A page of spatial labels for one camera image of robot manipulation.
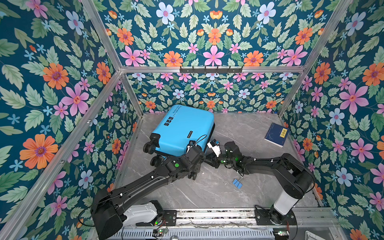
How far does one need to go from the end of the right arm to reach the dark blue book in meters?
0.43

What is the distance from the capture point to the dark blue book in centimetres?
103

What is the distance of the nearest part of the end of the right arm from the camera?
714 millimetres
